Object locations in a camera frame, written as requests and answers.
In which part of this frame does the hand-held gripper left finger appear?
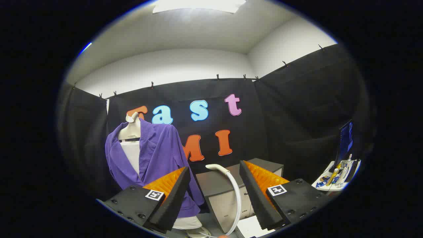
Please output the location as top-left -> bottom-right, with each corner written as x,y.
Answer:
103,166 -> 191,233

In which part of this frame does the grey cabinet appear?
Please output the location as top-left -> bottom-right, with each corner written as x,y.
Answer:
196,158 -> 285,233

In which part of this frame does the purple corduroy jacket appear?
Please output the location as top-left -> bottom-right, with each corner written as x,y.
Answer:
105,118 -> 205,218

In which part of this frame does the yellow bottle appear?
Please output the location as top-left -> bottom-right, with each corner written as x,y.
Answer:
327,168 -> 339,186

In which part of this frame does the ceiling light panel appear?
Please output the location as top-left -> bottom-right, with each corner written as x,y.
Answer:
152,0 -> 247,14

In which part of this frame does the white paper sheet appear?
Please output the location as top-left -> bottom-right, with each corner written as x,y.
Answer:
236,216 -> 275,238

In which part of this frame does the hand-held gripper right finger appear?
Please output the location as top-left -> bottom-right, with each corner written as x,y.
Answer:
239,160 -> 331,231

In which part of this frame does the computer monitor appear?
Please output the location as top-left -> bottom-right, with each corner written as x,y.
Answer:
329,120 -> 355,173

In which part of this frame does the white mannequin torso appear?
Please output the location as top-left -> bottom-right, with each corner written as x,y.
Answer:
118,112 -> 203,230

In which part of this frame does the clear plastic bottle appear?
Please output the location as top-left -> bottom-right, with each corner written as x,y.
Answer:
342,154 -> 353,180

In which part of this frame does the white side table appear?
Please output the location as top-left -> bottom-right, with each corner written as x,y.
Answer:
312,160 -> 361,192

